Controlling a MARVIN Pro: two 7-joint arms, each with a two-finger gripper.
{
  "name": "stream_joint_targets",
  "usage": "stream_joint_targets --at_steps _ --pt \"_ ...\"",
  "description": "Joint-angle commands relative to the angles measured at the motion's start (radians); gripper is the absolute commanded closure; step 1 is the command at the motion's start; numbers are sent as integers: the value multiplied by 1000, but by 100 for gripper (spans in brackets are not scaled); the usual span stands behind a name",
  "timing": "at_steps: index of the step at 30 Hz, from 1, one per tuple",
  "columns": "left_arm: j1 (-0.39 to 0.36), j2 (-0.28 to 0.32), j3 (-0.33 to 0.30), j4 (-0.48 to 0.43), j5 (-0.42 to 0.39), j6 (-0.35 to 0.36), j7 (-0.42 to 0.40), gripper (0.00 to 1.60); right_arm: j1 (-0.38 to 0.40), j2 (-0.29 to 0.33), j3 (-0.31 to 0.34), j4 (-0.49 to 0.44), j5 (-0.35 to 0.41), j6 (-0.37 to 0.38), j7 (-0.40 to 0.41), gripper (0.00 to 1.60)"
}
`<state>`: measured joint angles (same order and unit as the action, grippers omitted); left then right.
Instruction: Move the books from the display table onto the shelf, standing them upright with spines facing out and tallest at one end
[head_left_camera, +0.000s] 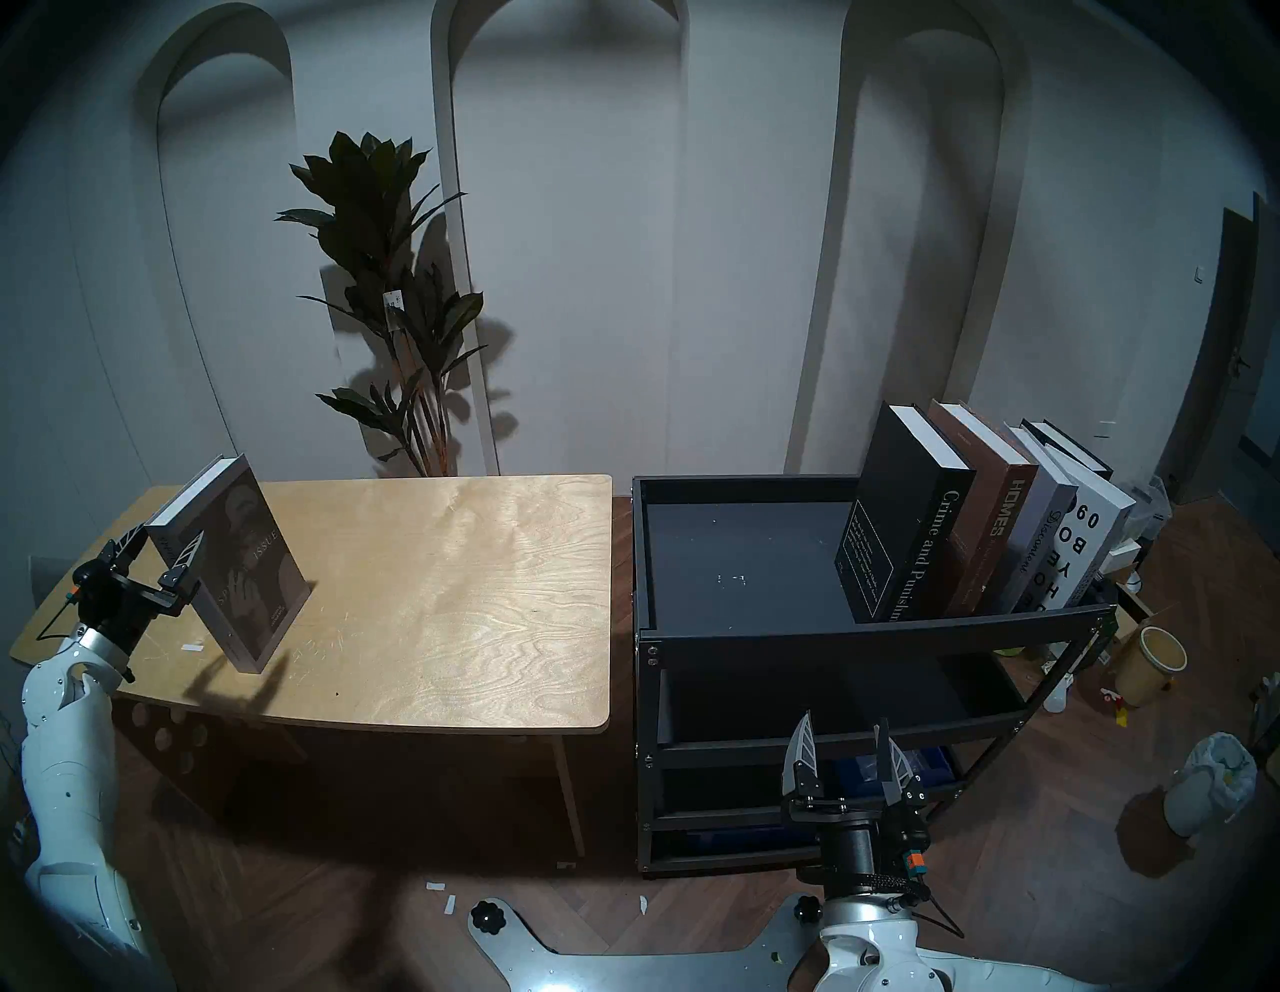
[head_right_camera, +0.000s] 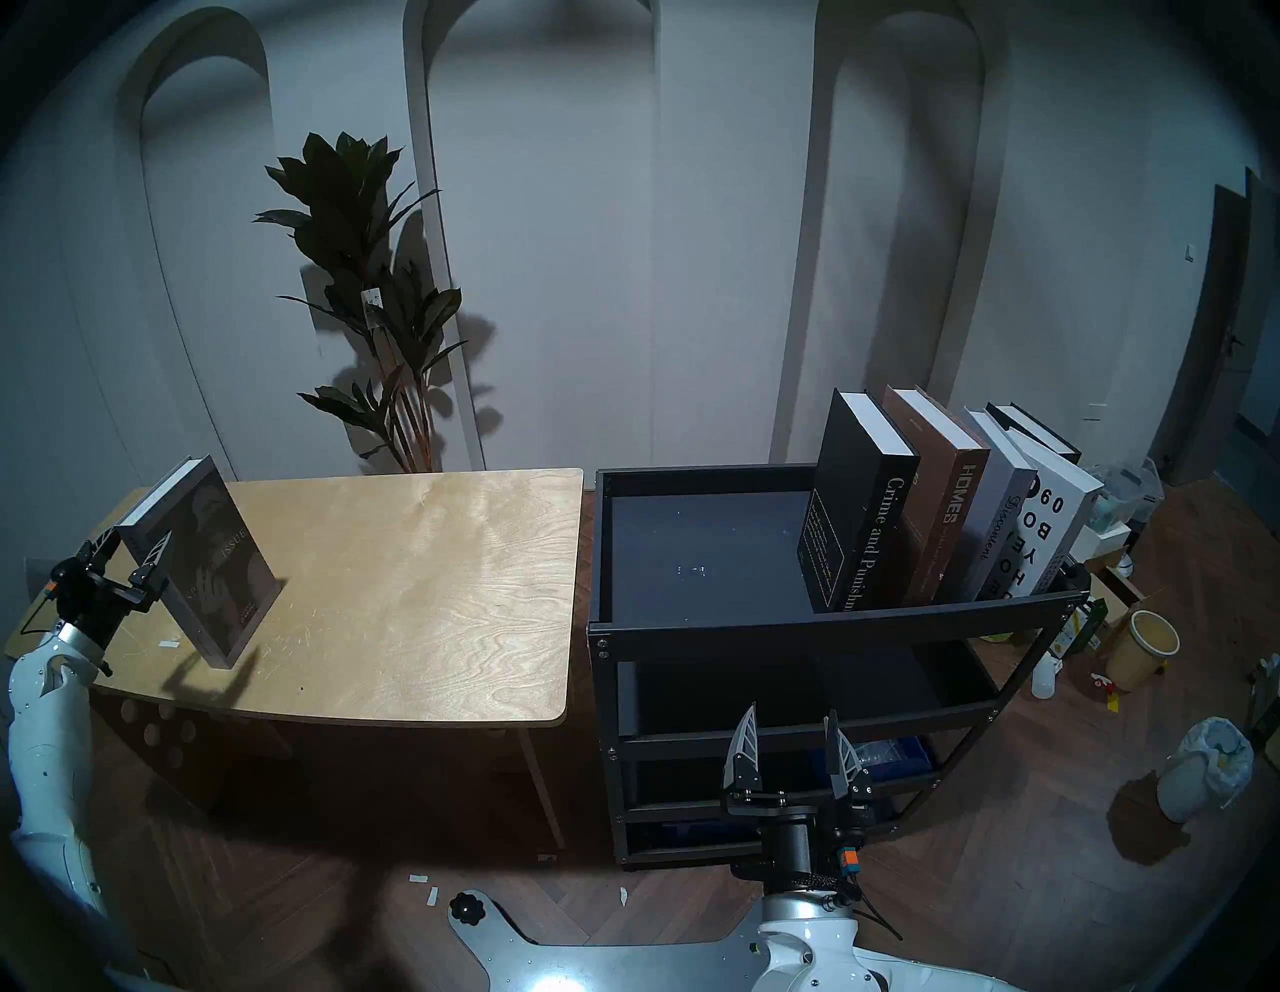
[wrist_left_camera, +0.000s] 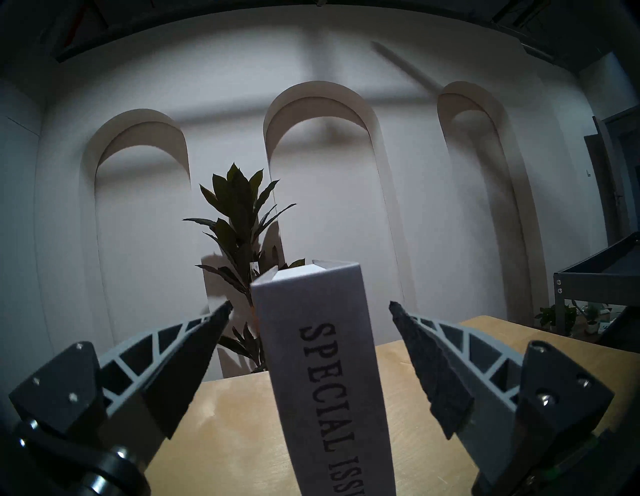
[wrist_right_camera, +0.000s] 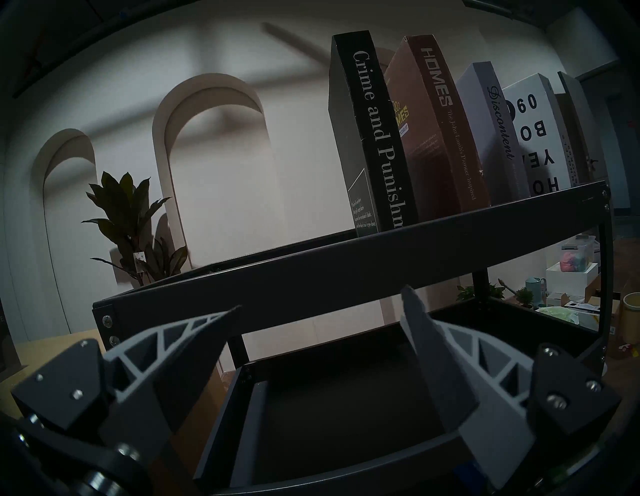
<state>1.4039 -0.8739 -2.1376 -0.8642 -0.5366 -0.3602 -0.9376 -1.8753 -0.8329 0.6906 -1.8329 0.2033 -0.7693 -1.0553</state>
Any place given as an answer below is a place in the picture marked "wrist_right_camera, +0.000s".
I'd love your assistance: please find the brown Homes book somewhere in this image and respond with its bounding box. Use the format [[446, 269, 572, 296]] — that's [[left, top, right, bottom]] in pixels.
[[384, 35, 492, 221]]

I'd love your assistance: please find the black Century book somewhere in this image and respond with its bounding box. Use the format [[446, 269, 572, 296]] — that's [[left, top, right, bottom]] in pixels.
[[554, 71, 603, 183]]

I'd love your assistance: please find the white cardboard box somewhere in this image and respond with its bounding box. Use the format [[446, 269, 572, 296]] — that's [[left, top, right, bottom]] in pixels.
[[545, 262, 600, 296]]

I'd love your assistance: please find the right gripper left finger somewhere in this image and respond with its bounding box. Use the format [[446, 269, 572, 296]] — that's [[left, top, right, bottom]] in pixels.
[[11, 306, 242, 468]]

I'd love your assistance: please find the tall green potted plant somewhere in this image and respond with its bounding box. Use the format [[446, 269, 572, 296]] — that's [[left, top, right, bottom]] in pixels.
[[82, 171, 190, 288]]

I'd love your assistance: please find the yellow bucket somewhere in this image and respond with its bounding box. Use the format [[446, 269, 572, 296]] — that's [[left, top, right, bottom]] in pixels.
[[620, 292, 640, 346]]

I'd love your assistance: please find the grey Discontent book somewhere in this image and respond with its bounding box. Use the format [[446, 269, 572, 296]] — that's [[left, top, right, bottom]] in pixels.
[[455, 61, 531, 206]]

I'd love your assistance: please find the black Crime and Punishment book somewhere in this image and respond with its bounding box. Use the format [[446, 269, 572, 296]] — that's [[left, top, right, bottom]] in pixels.
[[328, 30, 420, 238]]

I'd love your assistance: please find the black metal shelf cart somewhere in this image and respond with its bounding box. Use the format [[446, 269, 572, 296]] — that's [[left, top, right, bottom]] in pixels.
[[92, 181, 615, 496]]

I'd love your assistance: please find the small leafy green plant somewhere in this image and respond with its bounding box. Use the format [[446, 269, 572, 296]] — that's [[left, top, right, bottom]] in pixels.
[[456, 282, 506, 302]]

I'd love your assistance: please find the wooden display table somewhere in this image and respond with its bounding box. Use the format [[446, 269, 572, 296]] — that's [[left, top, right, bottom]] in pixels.
[[0, 327, 236, 496]]

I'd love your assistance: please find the white Designhotels Yearbook book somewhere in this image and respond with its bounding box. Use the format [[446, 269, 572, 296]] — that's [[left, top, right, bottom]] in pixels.
[[501, 73, 581, 197]]

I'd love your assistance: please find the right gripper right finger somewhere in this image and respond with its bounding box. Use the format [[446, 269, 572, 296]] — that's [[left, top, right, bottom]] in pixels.
[[400, 285, 622, 493]]

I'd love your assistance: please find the green plastic bag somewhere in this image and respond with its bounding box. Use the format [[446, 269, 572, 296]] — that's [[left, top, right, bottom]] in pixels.
[[537, 305, 601, 331]]

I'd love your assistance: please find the brown cardboard box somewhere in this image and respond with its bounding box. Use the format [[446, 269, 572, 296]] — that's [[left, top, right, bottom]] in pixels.
[[582, 275, 623, 313]]

